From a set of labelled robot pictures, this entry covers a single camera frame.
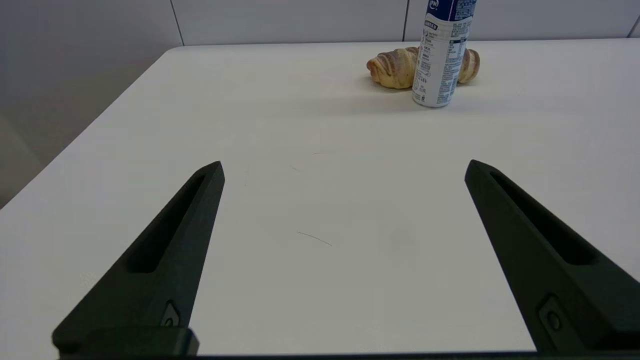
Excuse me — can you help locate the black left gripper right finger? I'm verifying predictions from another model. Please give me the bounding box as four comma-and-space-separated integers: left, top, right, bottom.
464, 159, 640, 353

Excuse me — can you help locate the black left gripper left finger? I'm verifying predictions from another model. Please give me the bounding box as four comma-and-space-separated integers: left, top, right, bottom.
52, 160, 226, 358

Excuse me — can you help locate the long twisted bread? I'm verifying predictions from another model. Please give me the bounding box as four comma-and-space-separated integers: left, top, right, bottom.
366, 46, 481, 91

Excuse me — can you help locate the blue and white bottle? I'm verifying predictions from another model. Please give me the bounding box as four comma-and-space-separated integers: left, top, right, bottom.
411, 0, 478, 108

